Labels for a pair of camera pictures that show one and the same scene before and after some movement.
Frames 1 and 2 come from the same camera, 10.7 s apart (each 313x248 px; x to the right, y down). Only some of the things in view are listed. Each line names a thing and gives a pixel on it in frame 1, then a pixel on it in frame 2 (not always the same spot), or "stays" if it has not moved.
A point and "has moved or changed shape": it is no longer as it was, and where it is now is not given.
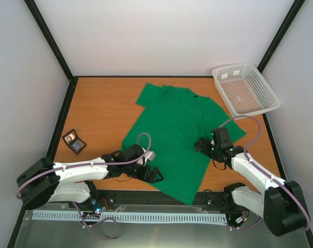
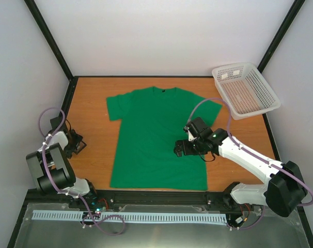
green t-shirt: (169, 122) has moved or changed shape
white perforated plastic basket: (245, 90) stays
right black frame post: (287, 25) stays
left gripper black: (149, 176) -> (77, 138)
